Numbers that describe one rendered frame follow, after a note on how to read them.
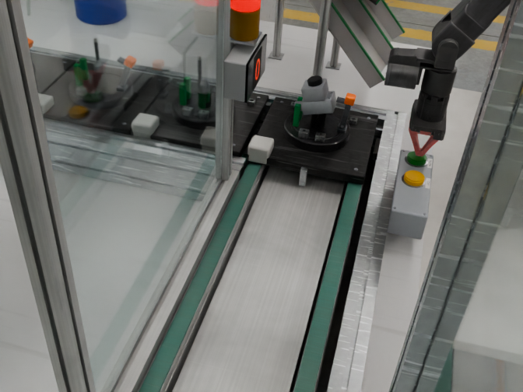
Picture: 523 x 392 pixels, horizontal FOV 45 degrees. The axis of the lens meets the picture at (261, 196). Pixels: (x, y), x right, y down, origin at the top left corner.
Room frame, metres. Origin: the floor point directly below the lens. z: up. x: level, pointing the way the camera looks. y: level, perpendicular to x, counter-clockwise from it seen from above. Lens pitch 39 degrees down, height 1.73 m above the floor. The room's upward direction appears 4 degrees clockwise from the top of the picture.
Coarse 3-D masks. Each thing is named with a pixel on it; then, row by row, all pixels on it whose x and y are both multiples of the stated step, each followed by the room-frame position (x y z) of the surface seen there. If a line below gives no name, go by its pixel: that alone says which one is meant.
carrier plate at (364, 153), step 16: (272, 112) 1.22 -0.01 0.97; (288, 112) 1.22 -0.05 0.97; (336, 112) 1.24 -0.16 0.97; (352, 112) 1.24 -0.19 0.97; (272, 128) 1.15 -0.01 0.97; (352, 128) 1.17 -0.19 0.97; (368, 128) 1.18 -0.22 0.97; (288, 144) 1.10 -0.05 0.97; (352, 144) 1.11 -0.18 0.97; (368, 144) 1.12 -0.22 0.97; (272, 160) 1.04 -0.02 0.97; (288, 160) 1.04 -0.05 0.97; (304, 160) 1.04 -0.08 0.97; (320, 160) 1.05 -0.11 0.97; (336, 160) 1.05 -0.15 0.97; (352, 160) 1.05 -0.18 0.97; (368, 160) 1.06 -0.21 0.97; (320, 176) 1.02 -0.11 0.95; (336, 176) 1.01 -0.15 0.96; (352, 176) 1.01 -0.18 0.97
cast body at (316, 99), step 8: (312, 80) 1.14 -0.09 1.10; (320, 80) 1.14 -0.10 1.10; (304, 88) 1.13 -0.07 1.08; (312, 88) 1.13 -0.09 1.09; (320, 88) 1.12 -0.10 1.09; (304, 96) 1.13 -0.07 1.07; (312, 96) 1.13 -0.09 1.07; (320, 96) 1.12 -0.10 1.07; (328, 96) 1.14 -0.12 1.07; (304, 104) 1.13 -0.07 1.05; (312, 104) 1.13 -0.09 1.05; (320, 104) 1.12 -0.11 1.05; (328, 104) 1.12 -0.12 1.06; (304, 112) 1.13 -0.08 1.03; (312, 112) 1.12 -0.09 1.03; (320, 112) 1.12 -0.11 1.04; (328, 112) 1.12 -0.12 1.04
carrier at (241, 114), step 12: (252, 96) 1.28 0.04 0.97; (264, 96) 1.28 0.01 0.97; (240, 108) 1.22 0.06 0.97; (252, 108) 1.23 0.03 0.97; (264, 108) 1.25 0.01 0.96; (240, 120) 1.18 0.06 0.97; (252, 120) 1.18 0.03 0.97; (240, 132) 1.13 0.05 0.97; (252, 132) 1.15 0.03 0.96; (240, 144) 1.08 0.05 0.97; (240, 156) 1.06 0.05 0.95
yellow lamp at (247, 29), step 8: (232, 16) 0.97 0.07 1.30; (240, 16) 0.96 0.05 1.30; (248, 16) 0.96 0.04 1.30; (256, 16) 0.97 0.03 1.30; (232, 24) 0.97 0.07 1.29; (240, 24) 0.96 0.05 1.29; (248, 24) 0.96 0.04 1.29; (256, 24) 0.97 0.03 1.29; (232, 32) 0.97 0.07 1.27; (240, 32) 0.96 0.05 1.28; (248, 32) 0.96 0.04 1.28; (256, 32) 0.97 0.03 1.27; (240, 40) 0.96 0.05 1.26; (248, 40) 0.96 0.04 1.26
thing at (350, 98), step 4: (348, 96) 1.12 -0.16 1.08; (352, 96) 1.13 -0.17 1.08; (336, 100) 1.13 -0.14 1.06; (340, 100) 1.13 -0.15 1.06; (344, 100) 1.13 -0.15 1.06; (348, 100) 1.12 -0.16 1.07; (352, 100) 1.12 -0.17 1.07; (348, 104) 1.12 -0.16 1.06; (352, 104) 1.12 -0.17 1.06; (348, 108) 1.12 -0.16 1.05; (344, 112) 1.13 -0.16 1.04; (348, 112) 1.12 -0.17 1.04; (344, 116) 1.13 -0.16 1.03; (348, 116) 1.13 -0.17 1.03; (344, 120) 1.13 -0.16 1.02; (340, 124) 1.13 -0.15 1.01; (344, 124) 1.12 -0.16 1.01
